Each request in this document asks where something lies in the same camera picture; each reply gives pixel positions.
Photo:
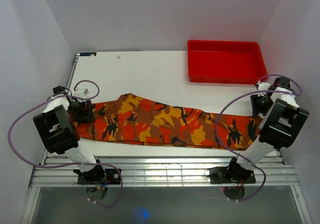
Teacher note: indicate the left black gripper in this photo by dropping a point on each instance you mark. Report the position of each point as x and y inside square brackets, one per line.
[86, 115]

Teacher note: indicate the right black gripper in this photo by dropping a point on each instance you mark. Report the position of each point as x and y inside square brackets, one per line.
[255, 100]

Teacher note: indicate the orange camouflage trousers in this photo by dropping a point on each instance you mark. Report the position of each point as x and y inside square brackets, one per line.
[131, 119]

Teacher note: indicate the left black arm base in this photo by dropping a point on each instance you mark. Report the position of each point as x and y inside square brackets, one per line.
[112, 178]

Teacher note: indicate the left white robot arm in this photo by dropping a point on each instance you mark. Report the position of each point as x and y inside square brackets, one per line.
[59, 135]

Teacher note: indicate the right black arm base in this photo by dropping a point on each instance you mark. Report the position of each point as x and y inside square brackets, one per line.
[224, 175]

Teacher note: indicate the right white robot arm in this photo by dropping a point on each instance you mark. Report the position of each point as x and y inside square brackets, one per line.
[282, 120]

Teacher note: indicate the red plastic bin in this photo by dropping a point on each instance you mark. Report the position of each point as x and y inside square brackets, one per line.
[224, 62]

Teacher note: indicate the small label sticker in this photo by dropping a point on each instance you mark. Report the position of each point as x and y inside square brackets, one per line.
[87, 54]

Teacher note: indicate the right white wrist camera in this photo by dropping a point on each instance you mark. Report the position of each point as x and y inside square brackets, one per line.
[262, 86]

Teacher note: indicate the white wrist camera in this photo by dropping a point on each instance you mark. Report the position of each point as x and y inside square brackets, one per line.
[262, 86]
[80, 93]

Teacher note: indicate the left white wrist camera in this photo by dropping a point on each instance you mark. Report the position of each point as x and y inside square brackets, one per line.
[80, 93]

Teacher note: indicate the aluminium frame rail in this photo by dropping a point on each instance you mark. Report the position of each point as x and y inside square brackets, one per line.
[163, 172]

